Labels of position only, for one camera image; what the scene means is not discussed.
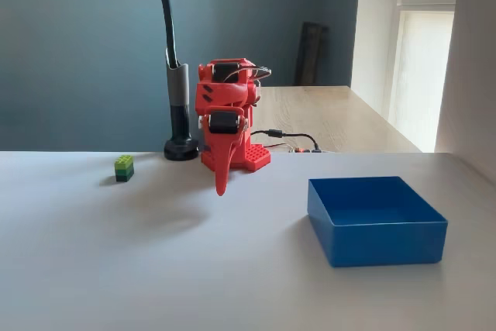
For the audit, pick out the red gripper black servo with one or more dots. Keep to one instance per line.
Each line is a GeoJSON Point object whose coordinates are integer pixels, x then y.
{"type": "Point", "coordinates": [222, 123]}

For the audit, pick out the green toy brick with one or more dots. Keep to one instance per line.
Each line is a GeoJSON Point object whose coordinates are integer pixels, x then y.
{"type": "Point", "coordinates": [124, 168]}

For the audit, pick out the red robot arm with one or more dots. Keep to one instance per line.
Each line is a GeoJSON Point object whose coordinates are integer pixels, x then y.
{"type": "Point", "coordinates": [221, 94]}

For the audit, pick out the blue square tray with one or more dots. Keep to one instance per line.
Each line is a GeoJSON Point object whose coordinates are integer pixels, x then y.
{"type": "Point", "coordinates": [387, 245]}

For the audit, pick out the black gooseneck stand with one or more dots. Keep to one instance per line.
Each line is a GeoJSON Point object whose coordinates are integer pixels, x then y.
{"type": "Point", "coordinates": [180, 114]}

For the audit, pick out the small controller board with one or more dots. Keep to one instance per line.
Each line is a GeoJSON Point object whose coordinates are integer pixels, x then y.
{"type": "Point", "coordinates": [300, 149]}

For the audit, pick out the light wooden desk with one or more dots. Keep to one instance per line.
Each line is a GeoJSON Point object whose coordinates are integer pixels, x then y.
{"type": "Point", "coordinates": [341, 121]}

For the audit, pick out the dark board leaning on wall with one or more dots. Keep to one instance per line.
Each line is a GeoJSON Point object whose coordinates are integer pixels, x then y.
{"type": "Point", "coordinates": [310, 54]}

